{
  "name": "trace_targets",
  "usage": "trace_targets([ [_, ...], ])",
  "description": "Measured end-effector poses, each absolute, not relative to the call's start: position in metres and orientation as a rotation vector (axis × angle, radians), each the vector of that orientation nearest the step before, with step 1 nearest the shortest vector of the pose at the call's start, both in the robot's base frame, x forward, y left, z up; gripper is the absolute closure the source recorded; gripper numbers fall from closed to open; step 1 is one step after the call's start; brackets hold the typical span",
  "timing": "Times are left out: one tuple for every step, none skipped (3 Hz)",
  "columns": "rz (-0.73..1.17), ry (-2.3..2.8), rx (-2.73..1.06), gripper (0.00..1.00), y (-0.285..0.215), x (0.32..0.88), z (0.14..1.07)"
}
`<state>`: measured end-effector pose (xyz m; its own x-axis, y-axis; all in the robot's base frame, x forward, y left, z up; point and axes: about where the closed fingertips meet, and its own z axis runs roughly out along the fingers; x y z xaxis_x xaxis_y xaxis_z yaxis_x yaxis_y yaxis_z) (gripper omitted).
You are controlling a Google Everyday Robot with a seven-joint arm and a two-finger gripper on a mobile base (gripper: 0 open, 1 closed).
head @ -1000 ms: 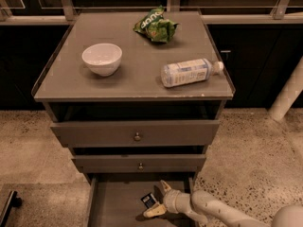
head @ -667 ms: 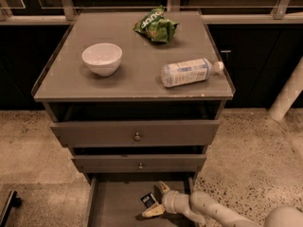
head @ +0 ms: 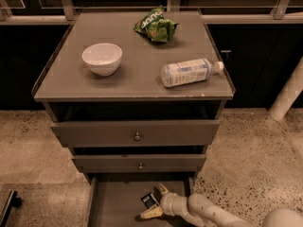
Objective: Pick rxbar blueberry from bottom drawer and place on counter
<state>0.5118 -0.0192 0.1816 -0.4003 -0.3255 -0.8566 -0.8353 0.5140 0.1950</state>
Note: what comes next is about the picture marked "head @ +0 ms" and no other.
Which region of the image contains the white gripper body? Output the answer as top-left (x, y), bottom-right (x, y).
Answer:
top-left (160, 192), bottom-right (188, 217)

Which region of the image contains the blue rxbar wrapper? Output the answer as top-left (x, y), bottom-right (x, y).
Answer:
top-left (141, 192), bottom-right (159, 209)

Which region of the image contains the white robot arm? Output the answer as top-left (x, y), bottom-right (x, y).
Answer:
top-left (140, 58), bottom-right (303, 227)

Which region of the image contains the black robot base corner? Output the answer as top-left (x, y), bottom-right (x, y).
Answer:
top-left (0, 190), bottom-right (23, 227)

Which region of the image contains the grey drawer cabinet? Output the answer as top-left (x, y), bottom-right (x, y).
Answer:
top-left (30, 10), bottom-right (237, 227)

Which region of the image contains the grey middle drawer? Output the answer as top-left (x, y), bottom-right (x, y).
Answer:
top-left (72, 154), bottom-right (205, 173)

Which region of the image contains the grey top drawer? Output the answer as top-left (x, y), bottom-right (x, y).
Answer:
top-left (51, 120), bottom-right (219, 148)

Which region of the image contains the clear plastic water bottle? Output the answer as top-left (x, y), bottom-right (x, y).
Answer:
top-left (161, 59), bottom-right (224, 88)

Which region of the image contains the white ceramic bowl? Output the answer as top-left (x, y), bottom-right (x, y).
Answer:
top-left (81, 43), bottom-right (122, 76)

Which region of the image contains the green chip bag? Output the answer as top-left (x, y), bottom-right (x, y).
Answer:
top-left (134, 6), bottom-right (178, 44)

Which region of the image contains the metal railing frame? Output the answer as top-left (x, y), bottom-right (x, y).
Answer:
top-left (0, 0), bottom-right (303, 25)

